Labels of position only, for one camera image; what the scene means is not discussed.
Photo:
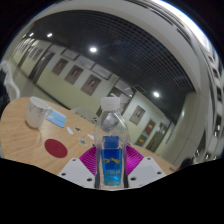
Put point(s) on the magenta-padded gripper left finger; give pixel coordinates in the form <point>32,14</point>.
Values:
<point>75,171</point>

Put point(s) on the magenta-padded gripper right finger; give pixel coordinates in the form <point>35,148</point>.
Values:
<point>146,171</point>

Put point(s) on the clear blue-labelled water bottle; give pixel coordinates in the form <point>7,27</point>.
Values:
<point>111,160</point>

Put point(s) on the flat round red coaster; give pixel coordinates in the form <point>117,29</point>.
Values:
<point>56,148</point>

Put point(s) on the small printed card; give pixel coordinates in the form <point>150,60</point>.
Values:
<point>83,142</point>

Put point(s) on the small white card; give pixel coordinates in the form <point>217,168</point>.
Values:
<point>70,130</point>

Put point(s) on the white patterned-back chair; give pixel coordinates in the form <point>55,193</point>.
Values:
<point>83,113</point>

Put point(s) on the white ceramic mug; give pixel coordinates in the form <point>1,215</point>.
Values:
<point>36,112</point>

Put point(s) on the dark green door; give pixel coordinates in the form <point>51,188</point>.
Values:
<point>116,93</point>

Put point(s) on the round ceiling lights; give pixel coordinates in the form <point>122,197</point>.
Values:
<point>93,49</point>

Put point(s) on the red wall poster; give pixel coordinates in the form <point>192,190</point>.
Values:
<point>146,131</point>

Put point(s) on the framed wall pictures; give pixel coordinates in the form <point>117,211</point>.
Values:
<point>90,85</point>

